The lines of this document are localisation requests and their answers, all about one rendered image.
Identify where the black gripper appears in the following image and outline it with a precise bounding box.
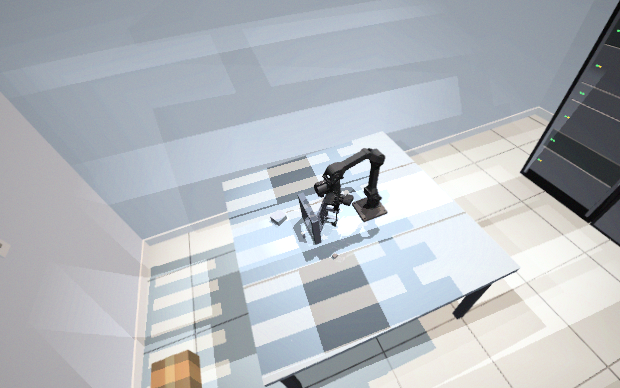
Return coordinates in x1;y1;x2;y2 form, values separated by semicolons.
318;185;354;207

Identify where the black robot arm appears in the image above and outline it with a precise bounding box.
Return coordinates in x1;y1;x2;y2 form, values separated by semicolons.
314;148;386;210

